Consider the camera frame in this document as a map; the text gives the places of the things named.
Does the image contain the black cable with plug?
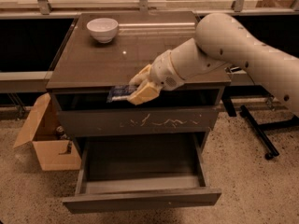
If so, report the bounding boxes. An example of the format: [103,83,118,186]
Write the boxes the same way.
[226,66,247,77]

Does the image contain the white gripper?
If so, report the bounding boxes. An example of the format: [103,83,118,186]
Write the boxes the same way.
[127,49,184,105]

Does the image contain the scratched grey upper drawer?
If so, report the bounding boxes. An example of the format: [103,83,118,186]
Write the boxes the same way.
[56,89,220,137]

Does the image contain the metal window railing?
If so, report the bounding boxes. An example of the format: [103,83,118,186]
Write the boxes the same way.
[0,0,299,16]

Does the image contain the white ceramic bowl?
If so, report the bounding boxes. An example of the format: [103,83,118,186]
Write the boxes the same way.
[86,18,119,43]

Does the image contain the black wheeled stand base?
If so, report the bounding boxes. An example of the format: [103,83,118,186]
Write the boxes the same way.
[240,105,299,160]

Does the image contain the blue rxbar wrapper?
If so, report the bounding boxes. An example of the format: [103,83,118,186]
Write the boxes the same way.
[107,85,136,103]

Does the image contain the open cardboard box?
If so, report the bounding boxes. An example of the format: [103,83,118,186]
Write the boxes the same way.
[13,93,81,171]

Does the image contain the open grey lower drawer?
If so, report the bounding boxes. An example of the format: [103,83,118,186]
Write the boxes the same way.
[63,132,221,214]

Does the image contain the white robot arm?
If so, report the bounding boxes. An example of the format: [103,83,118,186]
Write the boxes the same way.
[128,13,299,116]

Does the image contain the grey drawer cabinet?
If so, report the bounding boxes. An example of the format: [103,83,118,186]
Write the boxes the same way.
[47,11,231,151]

